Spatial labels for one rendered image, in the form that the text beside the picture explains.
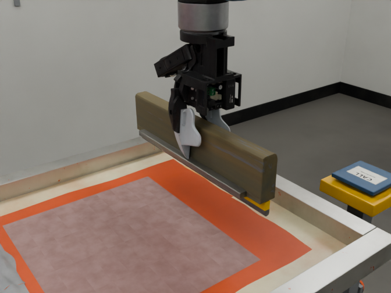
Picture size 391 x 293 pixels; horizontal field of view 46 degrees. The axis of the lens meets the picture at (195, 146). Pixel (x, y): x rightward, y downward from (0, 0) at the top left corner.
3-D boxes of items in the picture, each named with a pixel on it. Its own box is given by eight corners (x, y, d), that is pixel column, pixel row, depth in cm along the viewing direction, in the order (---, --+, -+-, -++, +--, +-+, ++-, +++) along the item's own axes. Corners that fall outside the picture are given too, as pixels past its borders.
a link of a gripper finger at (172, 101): (170, 134, 73) (177, 79, 70) (165, 131, 74) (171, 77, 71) (194, 131, 76) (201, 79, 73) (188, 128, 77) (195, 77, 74)
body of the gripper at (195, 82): (203, 121, 68) (203, 39, 63) (171, 105, 74) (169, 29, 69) (241, 110, 72) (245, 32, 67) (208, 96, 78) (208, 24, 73)
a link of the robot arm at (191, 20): (167, 0, 67) (210, -5, 72) (168, 31, 69) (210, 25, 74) (198, 5, 62) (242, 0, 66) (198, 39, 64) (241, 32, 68)
